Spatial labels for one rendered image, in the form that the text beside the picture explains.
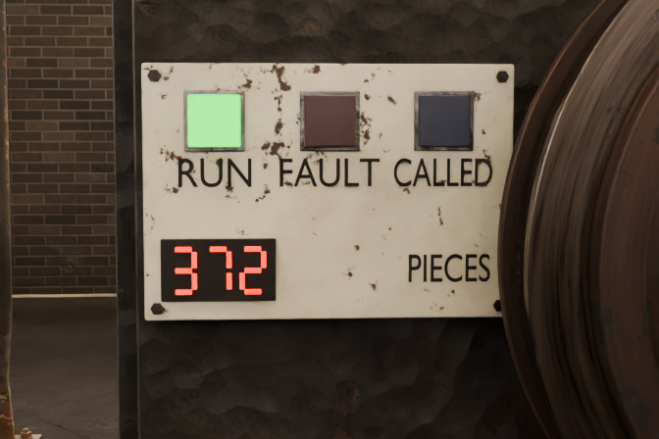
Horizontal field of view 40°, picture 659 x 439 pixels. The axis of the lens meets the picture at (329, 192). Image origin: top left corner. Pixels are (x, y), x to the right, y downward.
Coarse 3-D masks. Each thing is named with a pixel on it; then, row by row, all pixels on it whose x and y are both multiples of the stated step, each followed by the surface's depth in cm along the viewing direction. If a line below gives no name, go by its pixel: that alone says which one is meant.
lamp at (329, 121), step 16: (304, 96) 62; (320, 96) 62; (336, 96) 63; (352, 96) 63; (304, 112) 63; (320, 112) 63; (336, 112) 63; (352, 112) 63; (304, 128) 63; (320, 128) 63; (336, 128) 63; (352, 128) 63; (304, 144) 63; (320, 144) 63; (336, 144) 63; (352, 144) 63
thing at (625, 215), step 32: (640, 96) 50; (640, 128) 49; (640, 160) 49; (608, 192) 50; (640, 192) 49; (608, 224) 49; (640, 224) 49; (608, 256) 49; (640, 256) 50; (608, 288) 50; (640, 288) 50; (608, 320) 50; (640, 320) 50; (608, 352) 50; (640, 352) 50; (608, 384) 52; (640, 384) 50; (640, 416) 50
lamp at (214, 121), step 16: (192, 96) 62; (208, 96) 62; (224, 96) 62; (192, 112) 62; (208, 112) 62; (224, 112) 62; (192, 128) 62; (208, 128) 62; (224, 128) 62; (192, 144) 62; (208, 144) 62; (224, 144) 62
